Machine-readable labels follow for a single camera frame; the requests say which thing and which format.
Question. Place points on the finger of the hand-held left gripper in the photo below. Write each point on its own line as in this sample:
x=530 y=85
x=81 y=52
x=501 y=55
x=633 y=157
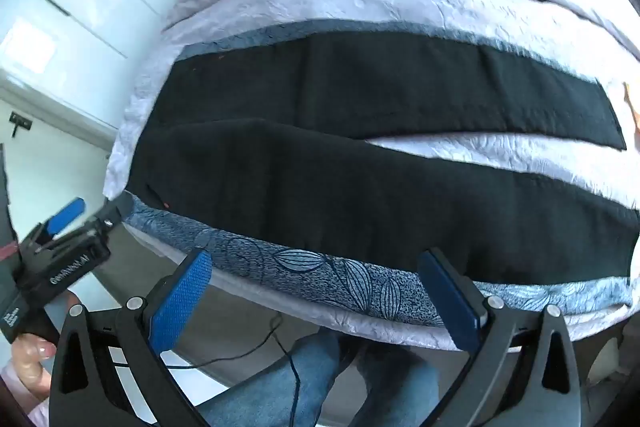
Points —
x=116 y=209
x=65 y=214

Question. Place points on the person's left hand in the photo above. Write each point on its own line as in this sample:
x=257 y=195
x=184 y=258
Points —
x=32 y=359

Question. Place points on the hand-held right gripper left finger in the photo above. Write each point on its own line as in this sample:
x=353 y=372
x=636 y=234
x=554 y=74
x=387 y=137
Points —
x=179 y=304

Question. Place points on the white textured bedspread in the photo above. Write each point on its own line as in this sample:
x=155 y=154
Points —
x=400 y=2

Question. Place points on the black wall fitting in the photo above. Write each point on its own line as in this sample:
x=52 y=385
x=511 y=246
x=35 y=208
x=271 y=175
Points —
x=20 y=123

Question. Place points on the grey-blue cloth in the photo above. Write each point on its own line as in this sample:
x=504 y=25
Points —
x=280 y=32

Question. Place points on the blue leaf patterned bedsheet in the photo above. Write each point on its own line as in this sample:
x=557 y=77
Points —
x=310 y=267

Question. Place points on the person's left forearm pink sleeve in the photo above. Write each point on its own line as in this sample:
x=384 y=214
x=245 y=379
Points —
x=20 y=396

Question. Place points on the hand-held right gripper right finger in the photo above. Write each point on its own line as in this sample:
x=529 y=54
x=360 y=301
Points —
x=450 y=307

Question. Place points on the person's left leg in jeans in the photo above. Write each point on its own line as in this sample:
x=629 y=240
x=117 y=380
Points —
x=270 y=387

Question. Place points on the black pants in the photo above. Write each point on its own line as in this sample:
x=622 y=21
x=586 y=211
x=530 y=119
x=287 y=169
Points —
x=350 y=177

